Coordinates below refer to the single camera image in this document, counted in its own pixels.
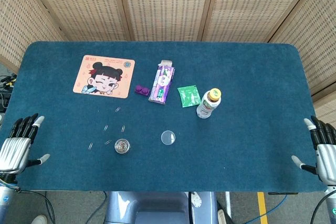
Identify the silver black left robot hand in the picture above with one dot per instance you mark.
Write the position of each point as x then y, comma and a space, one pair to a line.
14, 153

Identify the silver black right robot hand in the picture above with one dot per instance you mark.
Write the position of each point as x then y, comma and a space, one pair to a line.
326, 155

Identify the silver paper clip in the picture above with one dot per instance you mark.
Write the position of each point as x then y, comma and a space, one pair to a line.
105, 128
117, 109
90, 145
107, 142
123, 128

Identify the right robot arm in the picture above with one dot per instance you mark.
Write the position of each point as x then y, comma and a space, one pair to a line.
331, 208

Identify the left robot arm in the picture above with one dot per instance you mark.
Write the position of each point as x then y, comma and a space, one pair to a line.
5, 197

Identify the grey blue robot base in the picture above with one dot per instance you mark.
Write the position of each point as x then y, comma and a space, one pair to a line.
157, 208

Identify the clear jar of paper clips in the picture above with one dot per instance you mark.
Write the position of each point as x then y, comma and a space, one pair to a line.
122, 146

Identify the clear plastic lid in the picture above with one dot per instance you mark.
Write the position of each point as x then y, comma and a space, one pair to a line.
168, 137

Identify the black power box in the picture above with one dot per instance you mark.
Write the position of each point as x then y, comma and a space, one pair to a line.
3, 102

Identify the white shoe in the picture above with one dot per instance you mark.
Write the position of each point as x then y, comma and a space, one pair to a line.
40, 220

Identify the yellow floor tape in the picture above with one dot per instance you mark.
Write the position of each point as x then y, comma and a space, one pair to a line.
262, 208

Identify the blue carpet table cover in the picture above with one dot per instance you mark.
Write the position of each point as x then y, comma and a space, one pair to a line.
236, 142

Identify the woven bamboo screen panel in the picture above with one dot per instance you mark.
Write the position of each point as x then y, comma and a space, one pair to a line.
86, 6
15, 24
168, 6
320, 37
249, 6

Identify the cartoon girl mouse pad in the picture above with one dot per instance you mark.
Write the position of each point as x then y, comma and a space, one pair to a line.
105, 77

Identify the yellow cap drink bottle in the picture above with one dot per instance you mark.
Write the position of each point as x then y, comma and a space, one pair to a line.
208, 103

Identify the purple toy building block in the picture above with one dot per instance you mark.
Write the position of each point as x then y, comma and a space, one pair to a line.
142, 90

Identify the green sachet packet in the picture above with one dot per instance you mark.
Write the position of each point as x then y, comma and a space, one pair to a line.
189, 96

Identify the purple toothpaste box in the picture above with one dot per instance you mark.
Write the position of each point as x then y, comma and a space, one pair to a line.
161, 85

